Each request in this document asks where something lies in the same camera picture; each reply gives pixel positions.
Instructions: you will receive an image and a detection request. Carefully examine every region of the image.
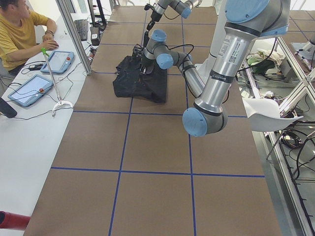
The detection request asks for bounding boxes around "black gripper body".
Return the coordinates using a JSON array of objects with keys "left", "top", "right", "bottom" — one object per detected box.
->
[
  {"left": 140, "top": 58, "right": 155, "bottom": 74},
  {"left": 151, "top": 10, "right": 161, "bottom": 22}
]

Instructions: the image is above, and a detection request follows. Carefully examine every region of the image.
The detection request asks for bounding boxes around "black printed t-shirt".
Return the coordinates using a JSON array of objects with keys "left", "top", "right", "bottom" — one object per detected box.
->
[{"left": 113, "top": 55, "right": 167, "bottom": 103}]

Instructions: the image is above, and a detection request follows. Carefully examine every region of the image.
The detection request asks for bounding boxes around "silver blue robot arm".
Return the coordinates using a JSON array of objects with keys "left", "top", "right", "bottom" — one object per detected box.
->
[
  {"left": 141, "top": 0, "right": 290, "bottom": 137},
  {"left": 144, "top": 0, "right": 202, "bottom": 31}
]

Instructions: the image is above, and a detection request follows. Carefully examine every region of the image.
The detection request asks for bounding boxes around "black box with label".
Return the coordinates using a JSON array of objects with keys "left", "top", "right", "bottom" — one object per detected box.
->
[{"left": 90, "top": 27, "right": 100, "bottom": 46}]

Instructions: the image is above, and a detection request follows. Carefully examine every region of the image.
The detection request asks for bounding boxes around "black keyboard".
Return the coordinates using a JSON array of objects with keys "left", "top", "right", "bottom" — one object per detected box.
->
[{"left": 74, "top": 19, "right": 88, "bottom": 41}]

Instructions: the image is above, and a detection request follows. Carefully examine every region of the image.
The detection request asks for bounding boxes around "far blue teach pendant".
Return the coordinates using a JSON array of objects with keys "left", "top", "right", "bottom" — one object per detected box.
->
[{"left": 44, "top": 51, "right": 74, "bottom": 74}]

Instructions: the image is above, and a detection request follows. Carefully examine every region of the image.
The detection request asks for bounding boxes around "blue teach pendant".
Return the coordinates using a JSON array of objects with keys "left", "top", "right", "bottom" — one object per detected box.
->
[
  {"left": 44, "top": 51, "right": 74, "bottom": 74},
  {"left": 7, "top": 75, "right": 53, "bottom": 107}
]

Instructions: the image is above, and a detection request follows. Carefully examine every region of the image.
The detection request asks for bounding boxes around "metal stand with green tip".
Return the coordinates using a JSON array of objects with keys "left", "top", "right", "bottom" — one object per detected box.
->
[{"left": 41, "top": 48, "right": 74, "bottom": 117}]

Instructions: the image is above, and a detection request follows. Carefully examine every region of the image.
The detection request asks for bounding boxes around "near blue teach pendant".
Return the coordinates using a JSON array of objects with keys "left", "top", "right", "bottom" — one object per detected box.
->
[{"left": 7, "top": 75, "right": 53, "bottom": 107}]

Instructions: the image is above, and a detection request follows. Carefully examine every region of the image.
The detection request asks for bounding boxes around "white curved chair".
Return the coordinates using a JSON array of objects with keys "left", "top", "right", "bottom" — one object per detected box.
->
[{"left": 242, "top": 98, "right": 303, "bottom": 132}]

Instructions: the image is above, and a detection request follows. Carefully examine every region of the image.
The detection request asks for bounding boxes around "person in yellow shirt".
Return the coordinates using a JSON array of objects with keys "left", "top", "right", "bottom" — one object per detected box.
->
[{"left": 0, "top": 0, "right": 59, "bottom": 76}]

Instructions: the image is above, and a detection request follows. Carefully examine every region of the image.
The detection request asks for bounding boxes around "red cylinder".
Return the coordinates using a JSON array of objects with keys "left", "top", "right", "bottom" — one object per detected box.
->
[{"left": 0, "top": 211, "right": 31, "bottom": 231}]

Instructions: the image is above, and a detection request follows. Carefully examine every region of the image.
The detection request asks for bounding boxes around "aluminium frame post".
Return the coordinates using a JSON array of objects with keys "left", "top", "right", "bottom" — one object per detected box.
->
[{"left": 56, "top": 0, "right": 92, "bottom": 75}]

